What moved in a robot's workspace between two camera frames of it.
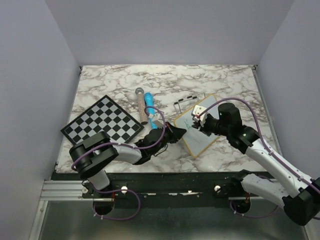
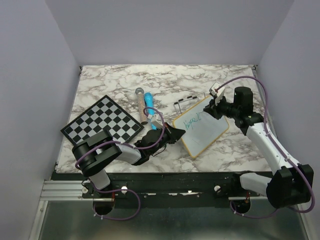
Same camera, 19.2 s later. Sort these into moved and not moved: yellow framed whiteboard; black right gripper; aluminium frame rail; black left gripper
Moved: black right gripper
Not moved: yellow framed whiteboard; black left gripper; aluminium frame rail
